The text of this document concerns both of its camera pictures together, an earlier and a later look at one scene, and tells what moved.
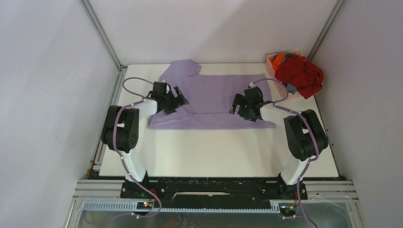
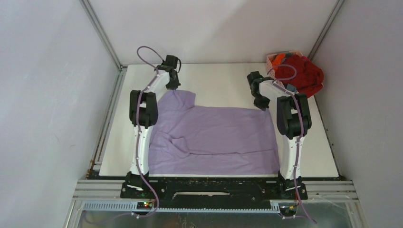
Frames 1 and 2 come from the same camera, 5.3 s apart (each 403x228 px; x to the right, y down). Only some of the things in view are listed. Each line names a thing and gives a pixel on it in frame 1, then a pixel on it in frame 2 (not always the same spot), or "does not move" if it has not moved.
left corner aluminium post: (88, 8) does not move
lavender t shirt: (210, 99) to (190, 140)
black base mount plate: (172, 194) does not move
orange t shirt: (277, 60) does not move
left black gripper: (177, 102) to (174, 86)
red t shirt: (299, 71) does not move
